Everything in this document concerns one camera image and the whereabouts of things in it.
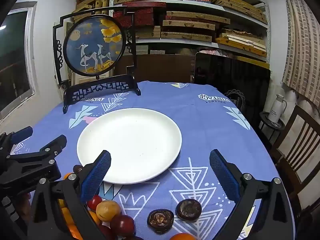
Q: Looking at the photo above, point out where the stack of dark red boxes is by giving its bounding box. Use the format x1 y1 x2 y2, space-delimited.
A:
112 2 167 28

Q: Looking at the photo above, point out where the red plum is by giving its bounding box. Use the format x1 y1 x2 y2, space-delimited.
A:
99 225 118 240
87 195 103 211
110 214 136 238

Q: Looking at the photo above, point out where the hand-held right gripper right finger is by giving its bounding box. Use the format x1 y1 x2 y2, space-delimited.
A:
209 149 295 240

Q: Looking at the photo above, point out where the white metal shelf rack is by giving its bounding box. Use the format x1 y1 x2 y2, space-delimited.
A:
71 0 272 65

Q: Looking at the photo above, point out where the white plate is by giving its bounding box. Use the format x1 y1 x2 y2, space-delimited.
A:
77 108 182 185

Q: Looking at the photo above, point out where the blue printed tablecloth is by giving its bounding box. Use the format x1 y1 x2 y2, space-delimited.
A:
10 81 294 240

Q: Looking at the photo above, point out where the window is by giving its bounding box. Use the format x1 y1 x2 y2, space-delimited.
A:
0 2 38 120

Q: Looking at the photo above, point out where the stack of yellow flat boxes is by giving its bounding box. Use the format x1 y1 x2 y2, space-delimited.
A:
215 29 268 58

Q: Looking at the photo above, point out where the wooden chair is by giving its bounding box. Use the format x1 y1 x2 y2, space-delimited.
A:
269 104 320 210

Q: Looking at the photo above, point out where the round deer screen on stand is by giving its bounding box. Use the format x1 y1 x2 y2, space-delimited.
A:
52 5 142 114

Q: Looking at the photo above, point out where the brown cardboard box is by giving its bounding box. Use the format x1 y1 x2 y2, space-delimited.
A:
111 54 195 83

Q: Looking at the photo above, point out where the brick-pattern curtain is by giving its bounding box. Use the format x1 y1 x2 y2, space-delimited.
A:
281 0 320 98

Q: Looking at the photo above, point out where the round black side table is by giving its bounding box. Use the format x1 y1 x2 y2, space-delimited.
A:
257 111 285 145

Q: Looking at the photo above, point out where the white thermos jug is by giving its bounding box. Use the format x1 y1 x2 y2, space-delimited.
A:
268 94 287 124

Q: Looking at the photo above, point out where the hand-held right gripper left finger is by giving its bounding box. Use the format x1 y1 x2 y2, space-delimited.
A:
27 150 112 240

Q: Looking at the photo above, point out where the pale yellow round fruit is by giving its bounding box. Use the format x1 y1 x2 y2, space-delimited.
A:
96 200 122 222

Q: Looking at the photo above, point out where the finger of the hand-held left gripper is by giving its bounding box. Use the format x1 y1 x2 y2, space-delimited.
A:
0 126 34 155
5 134 67 170

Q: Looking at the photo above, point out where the black panel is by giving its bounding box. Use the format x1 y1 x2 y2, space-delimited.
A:
194 52 272 130

